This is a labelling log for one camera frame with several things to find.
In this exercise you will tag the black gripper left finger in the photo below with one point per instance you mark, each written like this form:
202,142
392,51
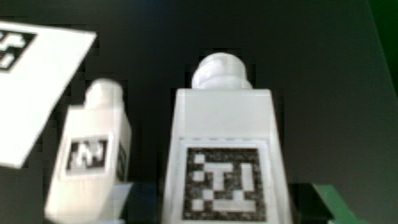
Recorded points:
133,205

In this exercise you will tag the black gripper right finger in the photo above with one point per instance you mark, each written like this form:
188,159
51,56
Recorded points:
319,205

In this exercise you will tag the white table leg with tag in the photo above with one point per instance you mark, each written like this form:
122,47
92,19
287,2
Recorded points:
227,186

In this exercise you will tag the white table leg near right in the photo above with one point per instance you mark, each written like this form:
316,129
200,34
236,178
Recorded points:
90,185

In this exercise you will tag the white sheet with AprilTags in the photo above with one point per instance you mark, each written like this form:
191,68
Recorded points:
42,54

